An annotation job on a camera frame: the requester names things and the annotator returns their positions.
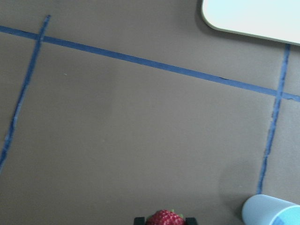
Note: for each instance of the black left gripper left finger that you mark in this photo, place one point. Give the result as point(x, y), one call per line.
point(139, 221)

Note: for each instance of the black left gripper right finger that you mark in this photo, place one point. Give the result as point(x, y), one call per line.
point(190, 221)

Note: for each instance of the red strawberry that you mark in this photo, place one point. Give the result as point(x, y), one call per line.
point(165, 217)

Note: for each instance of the light blue cup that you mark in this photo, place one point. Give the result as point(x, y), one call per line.
point(268, 210)

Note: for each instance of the cream bear tray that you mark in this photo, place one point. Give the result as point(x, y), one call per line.
point(277, 20)

